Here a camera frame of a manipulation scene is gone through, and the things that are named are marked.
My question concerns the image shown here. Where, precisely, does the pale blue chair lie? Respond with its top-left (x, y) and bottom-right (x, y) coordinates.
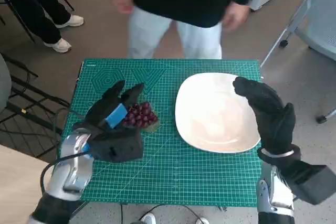
top-left (259, 0), bottom-right (336, 124)

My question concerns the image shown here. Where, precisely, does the person's left hand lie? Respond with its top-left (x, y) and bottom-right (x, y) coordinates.
top-left (220, 1), bottom-right (252, 33)

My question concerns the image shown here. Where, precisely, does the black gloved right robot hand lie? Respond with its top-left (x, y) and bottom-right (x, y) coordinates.
top-left (232, 76), bottom-right (297, 155)

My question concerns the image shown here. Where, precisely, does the light wooden desk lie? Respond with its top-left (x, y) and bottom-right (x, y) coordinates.
top-left (0, 144), bottom-right (57, 224)

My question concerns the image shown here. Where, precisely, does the red toy grape bunch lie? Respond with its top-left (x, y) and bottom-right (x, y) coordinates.
top-left (122, 102), bottom-right (160, 132)

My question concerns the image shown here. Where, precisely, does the grey rounded seat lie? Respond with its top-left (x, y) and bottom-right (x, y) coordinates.
top-left (0, 53), bottom-right (13, 112)

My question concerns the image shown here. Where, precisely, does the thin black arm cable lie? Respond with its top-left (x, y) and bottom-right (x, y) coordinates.
top-left (54, 106), bottom-right (87, 135)

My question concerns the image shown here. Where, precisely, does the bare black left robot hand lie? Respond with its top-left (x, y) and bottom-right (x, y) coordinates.
top-left (83, 79), bottom-right (146, 137)

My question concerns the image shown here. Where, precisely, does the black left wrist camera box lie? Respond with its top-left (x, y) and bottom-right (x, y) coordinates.
top-left (88, 126), bottom-right (145, 163)

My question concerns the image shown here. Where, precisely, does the black metal rack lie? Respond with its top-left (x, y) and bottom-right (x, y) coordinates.
top-left (0, 50), bottom-right (72, 162)

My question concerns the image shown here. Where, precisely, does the person's right hand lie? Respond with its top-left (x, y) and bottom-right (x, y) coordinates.
top-left (113, 0), bottom-right (135, 15)

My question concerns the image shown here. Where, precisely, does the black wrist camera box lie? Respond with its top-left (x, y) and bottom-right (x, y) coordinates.
top-left (285, 159), bottom-right (336, 205)
top-left (88, 126), bottom-right (145, 163)

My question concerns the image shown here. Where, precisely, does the white plate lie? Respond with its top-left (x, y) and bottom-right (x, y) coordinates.
top-left (174, 73), bottom-right (262, 154)

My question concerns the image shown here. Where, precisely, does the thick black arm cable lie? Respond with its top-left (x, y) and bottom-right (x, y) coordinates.
top-left (40, 152), bottom-right (91, 191)

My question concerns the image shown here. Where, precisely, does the black thin-legged chair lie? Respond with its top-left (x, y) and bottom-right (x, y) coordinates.
top-left (0, 0), bottom-right (75, 44)

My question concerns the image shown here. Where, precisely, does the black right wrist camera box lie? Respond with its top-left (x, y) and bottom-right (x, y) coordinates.
top-left (285, 159), bottom-right (336, 205)

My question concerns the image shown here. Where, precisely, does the green cutting mat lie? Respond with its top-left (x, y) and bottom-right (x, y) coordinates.
top-left (45, 58), bottom-right (263, 208)

